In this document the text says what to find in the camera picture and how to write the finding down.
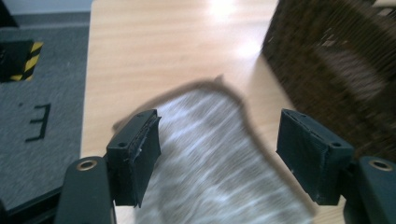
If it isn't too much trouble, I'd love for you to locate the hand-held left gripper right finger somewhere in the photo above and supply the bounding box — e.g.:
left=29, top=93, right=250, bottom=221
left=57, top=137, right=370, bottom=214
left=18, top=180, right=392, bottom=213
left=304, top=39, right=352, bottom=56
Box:
left=276, top=108, right=355, bottom=206

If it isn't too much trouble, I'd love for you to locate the grey striped oven mitt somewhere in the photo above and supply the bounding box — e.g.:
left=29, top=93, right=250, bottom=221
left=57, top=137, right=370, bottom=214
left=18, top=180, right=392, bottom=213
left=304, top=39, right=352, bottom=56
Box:
left=112, top=74, right=318, bottom=224

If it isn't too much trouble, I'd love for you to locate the black floor tape mark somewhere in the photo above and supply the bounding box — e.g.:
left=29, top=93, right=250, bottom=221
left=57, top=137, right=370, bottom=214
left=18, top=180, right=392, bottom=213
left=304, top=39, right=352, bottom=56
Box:
left=24, top=103, right=51, bottom=144

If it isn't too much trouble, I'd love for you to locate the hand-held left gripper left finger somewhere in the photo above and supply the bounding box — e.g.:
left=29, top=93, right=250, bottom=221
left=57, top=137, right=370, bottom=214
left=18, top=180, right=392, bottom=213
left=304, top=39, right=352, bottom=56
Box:
left=106, top=108, right=163, bottom=208

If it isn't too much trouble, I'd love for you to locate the black yellow-striped stand base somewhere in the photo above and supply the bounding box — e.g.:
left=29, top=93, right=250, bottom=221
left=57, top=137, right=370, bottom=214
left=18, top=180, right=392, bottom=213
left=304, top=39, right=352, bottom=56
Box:
left=0, top=39, right=45, bottom=83

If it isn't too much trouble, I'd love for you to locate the brown woven basket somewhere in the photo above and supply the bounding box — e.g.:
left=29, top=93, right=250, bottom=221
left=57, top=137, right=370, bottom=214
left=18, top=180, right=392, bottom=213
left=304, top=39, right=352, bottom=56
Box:
left=261, top=0, right=396, bottom=162

